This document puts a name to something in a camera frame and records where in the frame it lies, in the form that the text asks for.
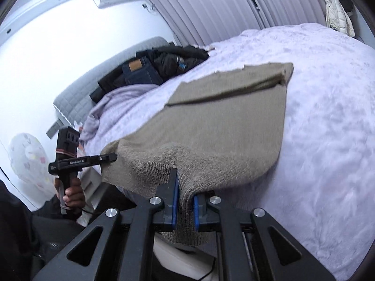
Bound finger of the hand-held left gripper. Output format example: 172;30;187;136
99;153;118;165

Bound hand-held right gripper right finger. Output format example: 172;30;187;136
192;192;337;281

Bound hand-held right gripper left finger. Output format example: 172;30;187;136
32;168;179;281

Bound tan knit sweater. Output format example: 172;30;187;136
101;62;294;246

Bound person's left forearm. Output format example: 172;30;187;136
0;195;84;258

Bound person's left hand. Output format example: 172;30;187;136
53;176;87;216

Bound grey quilted headboard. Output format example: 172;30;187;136
53;37;174;127

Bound white patterned cushion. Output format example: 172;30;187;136
8;133;60;209

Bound crumpled lilac bedsheet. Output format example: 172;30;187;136
80;83;161;143

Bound dark blue jeans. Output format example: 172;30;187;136
121;57;164;87

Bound black padded jacket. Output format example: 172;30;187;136
89;45;210;104

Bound pale purple fleece blanket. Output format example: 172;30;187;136
85;22;375;281

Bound white pleated curtains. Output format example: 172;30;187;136
141;0;331;51

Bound white puffer jacket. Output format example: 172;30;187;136
319;0;356;37

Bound black cable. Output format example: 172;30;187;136
199;257;219;281

